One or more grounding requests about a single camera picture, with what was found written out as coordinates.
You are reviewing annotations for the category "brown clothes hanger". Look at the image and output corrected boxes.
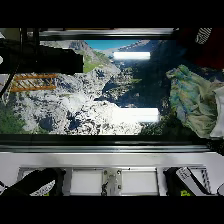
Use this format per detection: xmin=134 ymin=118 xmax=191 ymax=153
xmin=9 ymin=80 xmax=58 ymax=94
xmin=14 ymin=73 xmax=59 ymax=81

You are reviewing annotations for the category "green and blue patterned garment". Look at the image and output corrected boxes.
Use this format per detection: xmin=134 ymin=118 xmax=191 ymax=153
xmin=165 ymin=64 xmax=224 ymax=140

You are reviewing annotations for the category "red garment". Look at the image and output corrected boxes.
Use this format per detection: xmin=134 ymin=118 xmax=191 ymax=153
xmin=175 ymin=28 xmax=224 ymax=72

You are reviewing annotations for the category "black and white striped garment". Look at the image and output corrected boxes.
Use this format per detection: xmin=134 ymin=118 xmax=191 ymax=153
xmin=194 ymin=28 xmax=213 ymax=45

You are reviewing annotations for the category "silver frame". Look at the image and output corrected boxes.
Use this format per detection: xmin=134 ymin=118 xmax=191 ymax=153
xmin=0 ymin=143 xmax=224 ymax=197

